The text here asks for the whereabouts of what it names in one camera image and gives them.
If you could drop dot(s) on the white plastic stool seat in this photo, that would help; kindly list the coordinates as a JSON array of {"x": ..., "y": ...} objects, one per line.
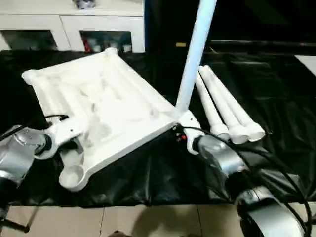
[{"x": 98, "y": 86}]

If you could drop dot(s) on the white plastic table leg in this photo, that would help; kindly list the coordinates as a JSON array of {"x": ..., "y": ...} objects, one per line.
[
  {"x": 236, "y": 106},
  {"x": 195, "y": 61},
  {"x": 210, "y": 106},
  {"x": 223, "y": 106}
]

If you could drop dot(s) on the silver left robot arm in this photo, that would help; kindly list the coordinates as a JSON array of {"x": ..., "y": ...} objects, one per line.
[{"x": 17, "y": 153}]

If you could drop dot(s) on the black work mat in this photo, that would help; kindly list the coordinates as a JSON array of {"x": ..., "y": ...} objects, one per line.
[{"x": 148, "y": 177}]

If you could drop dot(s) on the small tan label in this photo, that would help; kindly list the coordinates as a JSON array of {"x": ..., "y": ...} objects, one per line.
[{"x": 181, "y": 45}]

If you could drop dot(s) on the black tripod stand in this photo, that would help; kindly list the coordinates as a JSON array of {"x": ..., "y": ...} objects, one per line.
[{"x": 14, "y": 223}]

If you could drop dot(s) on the dark rounded object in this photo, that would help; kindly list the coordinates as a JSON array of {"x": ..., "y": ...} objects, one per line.
[{"x": 118, "y": 234}]

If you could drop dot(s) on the red packet in cabinet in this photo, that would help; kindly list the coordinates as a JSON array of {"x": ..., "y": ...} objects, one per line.
[{"x": 86, "y": 45}]

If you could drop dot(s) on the small white cup in cabinet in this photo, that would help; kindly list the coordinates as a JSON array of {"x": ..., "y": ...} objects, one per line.
[{"x": 127, "y": 48}]

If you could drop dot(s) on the white cabinet with glass doors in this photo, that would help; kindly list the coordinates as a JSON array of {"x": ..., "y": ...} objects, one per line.
[{"x": 66, "y": 24}]

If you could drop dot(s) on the dark object on cabinet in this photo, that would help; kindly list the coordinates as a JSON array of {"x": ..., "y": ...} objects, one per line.
[{"x": 84, "y": 4}]

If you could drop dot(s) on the white flat sheet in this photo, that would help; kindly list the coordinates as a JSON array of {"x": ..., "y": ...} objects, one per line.
[{"x": 308, "y": 63}]

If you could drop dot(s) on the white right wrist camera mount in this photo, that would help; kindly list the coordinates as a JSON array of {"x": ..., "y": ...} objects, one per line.
[{"x": 190, "y": 121}]

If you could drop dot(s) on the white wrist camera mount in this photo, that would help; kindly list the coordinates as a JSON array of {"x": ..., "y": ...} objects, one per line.
[
  {"x": 190, "y": 121},
  {"x": 66, "y": 128}
]

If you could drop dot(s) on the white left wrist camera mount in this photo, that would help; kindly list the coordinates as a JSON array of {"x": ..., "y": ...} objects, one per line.
[{"x": 66, "y": 128}]

